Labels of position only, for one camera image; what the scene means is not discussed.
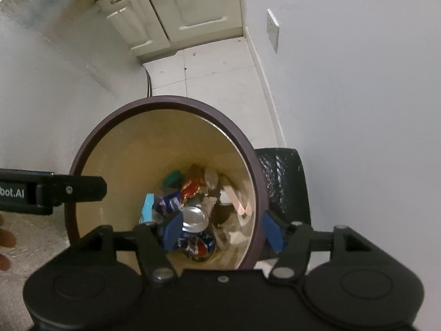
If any crushed blue pepsi can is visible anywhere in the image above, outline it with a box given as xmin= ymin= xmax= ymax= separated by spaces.
xmin=154 ymin=192 xmax=217 ymax=262

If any light blue snack wrapper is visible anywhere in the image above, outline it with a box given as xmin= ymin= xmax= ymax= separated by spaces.
xmin=138 ymin=194 xmax=155 ymax=224

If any red cigarette pack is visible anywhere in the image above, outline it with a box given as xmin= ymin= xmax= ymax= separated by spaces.
xmin=180 ymin=177 xmax=204 ymax=203

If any teal bottle cap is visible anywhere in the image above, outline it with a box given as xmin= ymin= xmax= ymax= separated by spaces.
xmin=162 ymin=170 xmax=183 ymax=188

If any brown paper bag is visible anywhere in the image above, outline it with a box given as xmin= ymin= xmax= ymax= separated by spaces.
xmin=185 ymin=164 xmax=243 ymax=251

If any beige trash bin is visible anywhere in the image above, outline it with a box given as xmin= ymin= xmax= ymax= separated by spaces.
xmin=64 ymin=96 xmax=269 ymax=270

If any person left hand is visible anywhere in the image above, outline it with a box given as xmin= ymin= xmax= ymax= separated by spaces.
xmin=0 ymin=214 xmax=17 ymax=271

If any cream floor cabinet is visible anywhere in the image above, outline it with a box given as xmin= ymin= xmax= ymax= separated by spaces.
xmin=94 ymin=0 xmax=244 ymax=61

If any low wall socket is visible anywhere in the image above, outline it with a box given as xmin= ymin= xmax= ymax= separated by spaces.
xmin=266 ymin=9 xmax=279 ymax=52

